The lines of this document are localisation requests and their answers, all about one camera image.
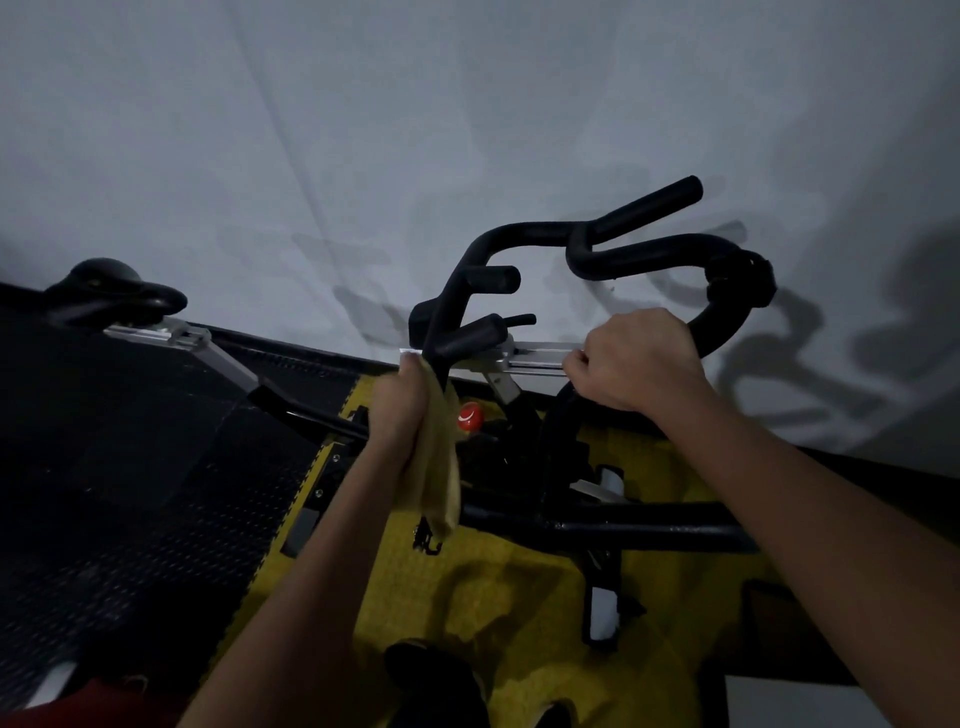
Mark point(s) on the person's black shoe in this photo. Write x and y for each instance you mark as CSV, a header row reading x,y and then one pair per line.
x,y
435,686

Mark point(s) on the black exercise bike frame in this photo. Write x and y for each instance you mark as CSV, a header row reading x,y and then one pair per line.
x,y
637,525

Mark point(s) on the person's left fingers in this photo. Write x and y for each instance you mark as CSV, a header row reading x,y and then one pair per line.
x,y
411,369

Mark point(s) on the person's left forearm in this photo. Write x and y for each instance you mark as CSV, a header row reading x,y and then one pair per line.
x,y
315,592

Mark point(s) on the silver seat slider post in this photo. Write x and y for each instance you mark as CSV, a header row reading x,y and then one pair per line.
x,y
187,345

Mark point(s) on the person's left hand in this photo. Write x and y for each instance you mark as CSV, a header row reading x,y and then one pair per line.
x,y
394,416

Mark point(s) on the person's red clothing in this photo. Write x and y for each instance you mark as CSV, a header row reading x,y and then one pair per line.
x,y
90,709

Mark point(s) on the red resistance knob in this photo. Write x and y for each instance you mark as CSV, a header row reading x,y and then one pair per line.
x,y
469,417

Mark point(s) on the person's right forearm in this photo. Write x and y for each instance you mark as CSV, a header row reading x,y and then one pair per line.
x,y
817,525

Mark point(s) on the person's right hand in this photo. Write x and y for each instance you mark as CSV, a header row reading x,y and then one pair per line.
x,y
645,360

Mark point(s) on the yellow floor mat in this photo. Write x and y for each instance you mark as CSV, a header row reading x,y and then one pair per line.
x,y
517,600

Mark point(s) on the yellow cleaning cloth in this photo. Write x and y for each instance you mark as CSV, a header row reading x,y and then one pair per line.
x,y
441,465

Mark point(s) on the black bike saddle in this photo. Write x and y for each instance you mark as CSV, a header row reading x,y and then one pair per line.
x,y
112,292

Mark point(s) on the person's right thumb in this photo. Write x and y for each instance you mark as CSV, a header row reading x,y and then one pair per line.
x,y
576,369

